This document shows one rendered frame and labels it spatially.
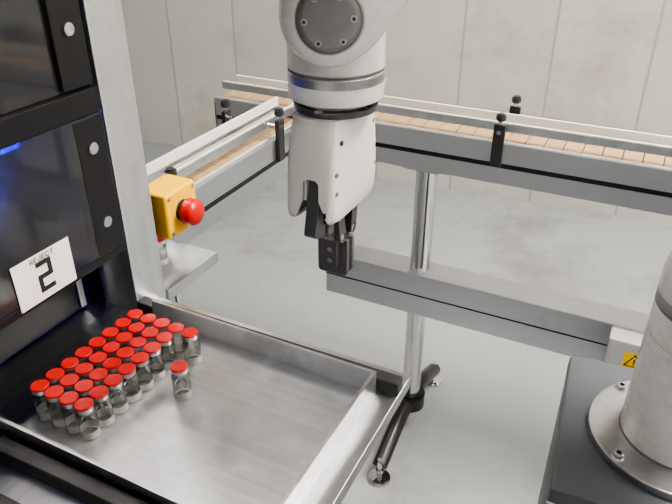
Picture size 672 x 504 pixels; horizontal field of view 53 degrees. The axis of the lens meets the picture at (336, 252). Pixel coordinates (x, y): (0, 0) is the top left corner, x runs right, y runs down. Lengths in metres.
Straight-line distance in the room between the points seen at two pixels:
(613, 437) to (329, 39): 0.57
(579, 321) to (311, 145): 1.15
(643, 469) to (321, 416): 0.36
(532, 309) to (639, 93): 1.77
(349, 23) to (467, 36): 2.79
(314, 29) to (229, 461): 0.47
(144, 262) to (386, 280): 0.87
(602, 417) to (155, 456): 0.52
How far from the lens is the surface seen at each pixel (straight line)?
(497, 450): 2.04
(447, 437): 2.04
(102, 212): 0.91
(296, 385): 0.84
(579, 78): 3.24
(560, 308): 1.64
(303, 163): 0.58
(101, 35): 0.87
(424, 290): 1.70
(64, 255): 0.87
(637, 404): 0.83
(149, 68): 4.07
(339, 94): 0.56
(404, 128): 1.52
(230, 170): 1.32
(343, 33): 0.48
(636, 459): 0.84
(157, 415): 0.83
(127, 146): 0.92
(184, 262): 1.12
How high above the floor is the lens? 1.44
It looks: 30 degrees down
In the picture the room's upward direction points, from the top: straight up
